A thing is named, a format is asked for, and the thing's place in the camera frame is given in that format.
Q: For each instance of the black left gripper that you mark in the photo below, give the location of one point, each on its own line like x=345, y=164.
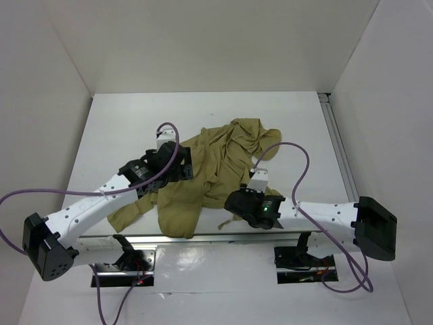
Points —
x=184, y=170

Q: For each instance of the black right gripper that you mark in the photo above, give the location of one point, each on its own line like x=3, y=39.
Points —
x=247, y=191

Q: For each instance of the khaki zip-up jacket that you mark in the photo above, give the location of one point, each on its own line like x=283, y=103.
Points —
x=221, y=161

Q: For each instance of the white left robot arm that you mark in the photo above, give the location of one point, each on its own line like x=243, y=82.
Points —
x=55, y=243

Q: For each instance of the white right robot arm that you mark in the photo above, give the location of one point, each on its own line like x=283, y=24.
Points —
x=325, y=229

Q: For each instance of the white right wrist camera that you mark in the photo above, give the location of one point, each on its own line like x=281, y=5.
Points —
x=258, y=180

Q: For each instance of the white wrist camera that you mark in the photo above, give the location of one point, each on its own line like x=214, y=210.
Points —
x=165, y=136
x=258, y=180

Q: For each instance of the aluminium rail front edge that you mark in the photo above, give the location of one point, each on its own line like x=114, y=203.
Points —
x=273, y=237

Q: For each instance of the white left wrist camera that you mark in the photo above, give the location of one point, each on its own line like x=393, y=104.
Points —
x=165, y=136

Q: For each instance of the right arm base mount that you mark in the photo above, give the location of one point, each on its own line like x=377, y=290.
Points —
x=295, y=266

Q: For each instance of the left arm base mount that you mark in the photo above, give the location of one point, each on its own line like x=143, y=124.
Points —
x=133, y=265

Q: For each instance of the aluminium rail right side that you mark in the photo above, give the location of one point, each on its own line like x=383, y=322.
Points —
x=340, y=152

